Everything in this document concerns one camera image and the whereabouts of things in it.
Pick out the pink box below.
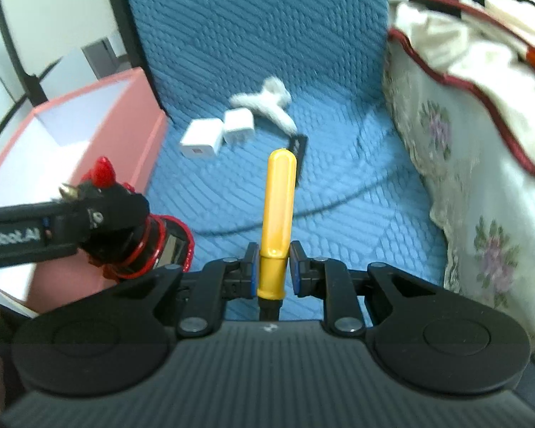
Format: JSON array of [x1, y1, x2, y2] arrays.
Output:
[[0, 68, 169, 318]]

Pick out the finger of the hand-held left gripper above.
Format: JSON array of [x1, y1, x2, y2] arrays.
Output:
[[0, 200, 92, 222]]

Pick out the floral bedsheet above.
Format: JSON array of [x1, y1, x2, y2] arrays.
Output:
[[381, 31, 535, 366]]

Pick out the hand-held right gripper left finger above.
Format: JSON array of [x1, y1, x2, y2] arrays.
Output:
[[111, 241, 260, 338]]

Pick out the blue chair cover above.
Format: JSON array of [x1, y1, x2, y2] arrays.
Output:
[[116, 0, 451, 322]]

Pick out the cream blanket with red trim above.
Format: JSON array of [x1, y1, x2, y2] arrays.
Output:
[[386, 0, 535, 177]]

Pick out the white charger cube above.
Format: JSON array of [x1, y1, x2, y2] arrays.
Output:
[[223, 109, 255, 146], [179, 119, 224, 160]]

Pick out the red and black figurine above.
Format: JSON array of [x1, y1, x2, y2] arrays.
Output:
[[60, 156, 196, 281]]

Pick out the white plush toy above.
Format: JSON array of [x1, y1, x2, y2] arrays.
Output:
[[230, 77, 297, 137]]

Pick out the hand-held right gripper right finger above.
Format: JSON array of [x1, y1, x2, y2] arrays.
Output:
[[290, 241, 433, 337]]

